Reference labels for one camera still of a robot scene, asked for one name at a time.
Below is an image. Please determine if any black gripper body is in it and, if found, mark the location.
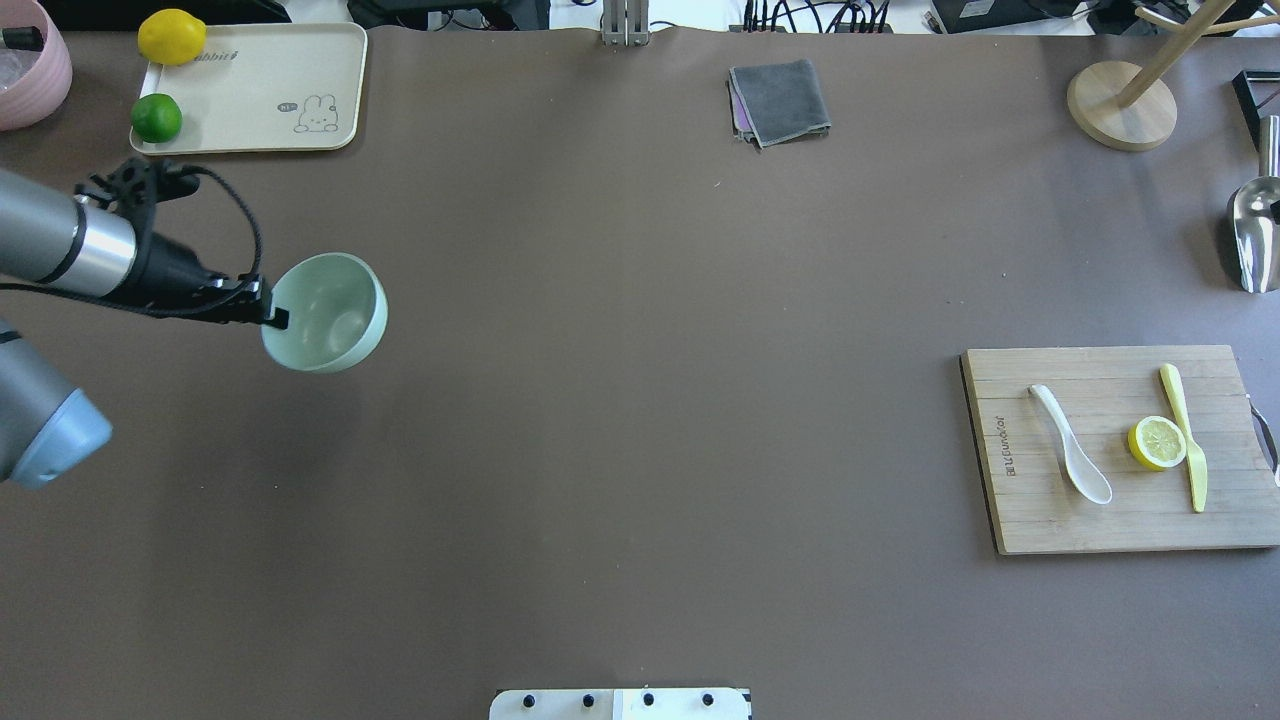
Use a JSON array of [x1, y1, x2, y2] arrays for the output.
[[76, 158, 262, 323]]

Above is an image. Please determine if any mint green bowl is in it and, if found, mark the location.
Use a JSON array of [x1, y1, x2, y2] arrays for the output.
[[261, 252, 389, 374]]

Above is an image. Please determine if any white ceramic spoon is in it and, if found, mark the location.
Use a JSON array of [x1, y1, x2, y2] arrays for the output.
[[1028, 384, 1114, 505]]

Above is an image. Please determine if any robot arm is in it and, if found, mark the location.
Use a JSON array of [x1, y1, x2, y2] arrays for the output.
[[1, 158, 291, 489]]

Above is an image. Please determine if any pink bowl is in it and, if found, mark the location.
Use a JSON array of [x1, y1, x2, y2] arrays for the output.
[[1, 1, 72, 132]]

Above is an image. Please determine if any green lime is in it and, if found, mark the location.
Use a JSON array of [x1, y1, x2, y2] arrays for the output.
[[131, 94, 184, 143]]

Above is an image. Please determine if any beige rabbit tray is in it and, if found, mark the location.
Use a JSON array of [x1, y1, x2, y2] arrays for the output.
[[129, 23, 369, 155]]

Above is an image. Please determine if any yellow lemon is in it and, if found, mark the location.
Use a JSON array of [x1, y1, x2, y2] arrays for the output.
[[136, 8, 207, 67]]

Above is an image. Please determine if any purple folded cloth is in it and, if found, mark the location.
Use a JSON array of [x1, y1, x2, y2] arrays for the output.
[[726, 82, 756, 143]]

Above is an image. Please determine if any grey folded cloth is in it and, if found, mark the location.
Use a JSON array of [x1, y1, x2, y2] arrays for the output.
[[728, 59, 832, 149]]

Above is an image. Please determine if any wooden cutting board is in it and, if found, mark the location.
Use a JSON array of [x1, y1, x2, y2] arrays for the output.
[[960, 345, 1279, 555]]

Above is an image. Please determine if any wooden stand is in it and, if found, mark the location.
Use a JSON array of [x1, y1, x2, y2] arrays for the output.
[[1066, 1, 1279, 152]]

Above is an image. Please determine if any half lemon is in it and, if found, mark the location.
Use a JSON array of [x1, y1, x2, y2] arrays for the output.
[[1126, 415, 1187, 471]]

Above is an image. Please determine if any yellow plastic knife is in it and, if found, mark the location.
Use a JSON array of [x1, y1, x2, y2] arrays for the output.
[[1158, 363, 1210, 512]]

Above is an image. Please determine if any metal scoop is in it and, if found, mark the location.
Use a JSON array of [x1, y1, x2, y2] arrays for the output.
[[1230, 115, 1279, 293]]

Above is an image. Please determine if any metal clamp post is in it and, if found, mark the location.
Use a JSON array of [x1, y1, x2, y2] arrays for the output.
[[600, 0, 650, 47]]

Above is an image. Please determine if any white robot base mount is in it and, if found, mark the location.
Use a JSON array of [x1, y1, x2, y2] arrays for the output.
[[488, 687, 754, 719]]

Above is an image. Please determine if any black cables background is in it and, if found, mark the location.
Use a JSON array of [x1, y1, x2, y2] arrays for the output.
[[728, 1, 893, 35]]

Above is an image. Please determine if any black triangular frame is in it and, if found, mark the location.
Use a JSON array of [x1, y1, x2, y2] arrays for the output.
[[1231, 69, 1279, 149]]

